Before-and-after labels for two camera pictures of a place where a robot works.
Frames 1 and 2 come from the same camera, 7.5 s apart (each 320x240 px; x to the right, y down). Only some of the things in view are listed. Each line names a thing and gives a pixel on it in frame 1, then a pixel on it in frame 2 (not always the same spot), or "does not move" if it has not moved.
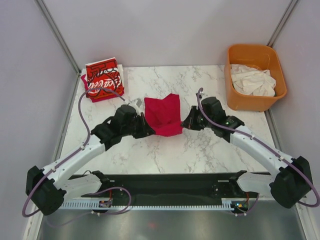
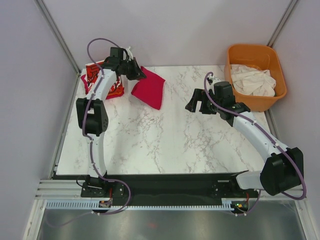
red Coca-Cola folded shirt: [103, 73] does not move
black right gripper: [189, 122] -> [199, 95]
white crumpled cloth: [252, 81] does not move
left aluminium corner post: [51, 24] does not move
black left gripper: [145, 129] -> [137, 74]
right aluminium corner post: [275, 35] does not move
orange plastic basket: [253, 76] does not move
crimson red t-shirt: [164, 115] -> [149, 89]
